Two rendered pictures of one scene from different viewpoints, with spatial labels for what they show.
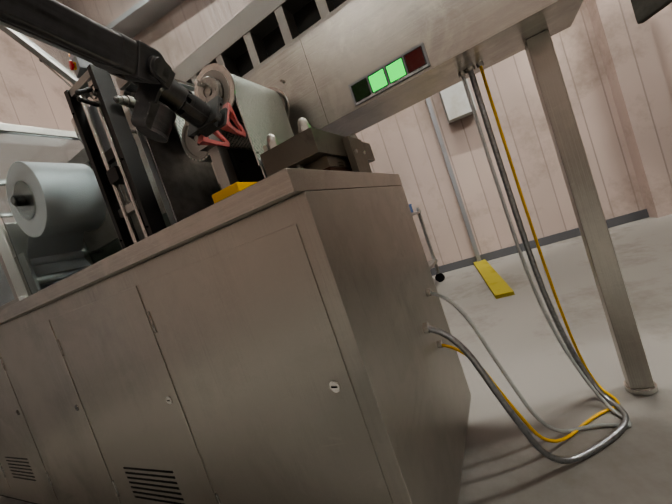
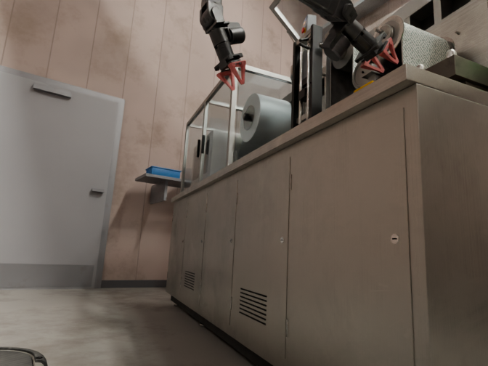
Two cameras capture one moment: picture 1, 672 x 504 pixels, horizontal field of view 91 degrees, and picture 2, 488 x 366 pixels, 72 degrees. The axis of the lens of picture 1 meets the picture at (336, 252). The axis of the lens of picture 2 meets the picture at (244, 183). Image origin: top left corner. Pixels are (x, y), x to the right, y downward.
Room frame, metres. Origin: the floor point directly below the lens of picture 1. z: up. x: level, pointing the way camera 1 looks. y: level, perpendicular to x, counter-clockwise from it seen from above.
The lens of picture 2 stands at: (-0.22, -0.13, 0.48)
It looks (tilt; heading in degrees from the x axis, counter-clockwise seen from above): 11 degrees up; 39
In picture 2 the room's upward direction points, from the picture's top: 3 degrees clockwise
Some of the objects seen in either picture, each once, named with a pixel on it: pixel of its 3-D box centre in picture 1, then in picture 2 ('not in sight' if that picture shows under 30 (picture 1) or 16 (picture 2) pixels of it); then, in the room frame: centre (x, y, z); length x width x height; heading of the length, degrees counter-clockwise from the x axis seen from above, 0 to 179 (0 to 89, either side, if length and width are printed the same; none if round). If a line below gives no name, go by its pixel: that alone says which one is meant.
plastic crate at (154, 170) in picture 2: not in sight; (163, 174); (2.13, 2.95, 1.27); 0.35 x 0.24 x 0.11; 162
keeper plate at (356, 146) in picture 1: (358, 157); not in sight; (0.95, -0.15, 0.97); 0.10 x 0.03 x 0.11; 152
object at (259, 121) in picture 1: (273, 137); (427, 73); (1.00, 0.06, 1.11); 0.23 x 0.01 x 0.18; 152
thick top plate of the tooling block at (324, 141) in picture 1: (325, 158); (473, 92); (0.98, -0.06, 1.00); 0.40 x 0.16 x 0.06; 152
